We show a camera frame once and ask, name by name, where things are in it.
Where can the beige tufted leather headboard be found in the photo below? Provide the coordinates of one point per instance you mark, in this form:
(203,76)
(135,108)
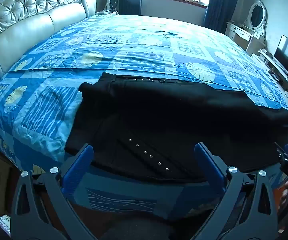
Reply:
(34,22)

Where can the blue patterned bed sheet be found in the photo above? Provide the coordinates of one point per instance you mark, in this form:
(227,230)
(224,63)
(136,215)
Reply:
(139,47)

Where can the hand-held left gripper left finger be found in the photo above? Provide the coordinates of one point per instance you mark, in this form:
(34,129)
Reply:
(80,162)

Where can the white television stand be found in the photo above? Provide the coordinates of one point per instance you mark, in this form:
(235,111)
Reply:
(281,75)

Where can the black studded pants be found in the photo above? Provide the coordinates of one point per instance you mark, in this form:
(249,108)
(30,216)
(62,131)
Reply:
(173,115)

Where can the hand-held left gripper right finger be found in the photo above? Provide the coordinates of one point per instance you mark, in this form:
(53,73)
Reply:
(207,162)

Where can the white fan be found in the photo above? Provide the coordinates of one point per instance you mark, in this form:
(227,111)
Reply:
(113,3)

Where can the white vanity with oval mirror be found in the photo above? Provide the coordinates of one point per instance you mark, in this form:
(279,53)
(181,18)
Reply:
(253,27)

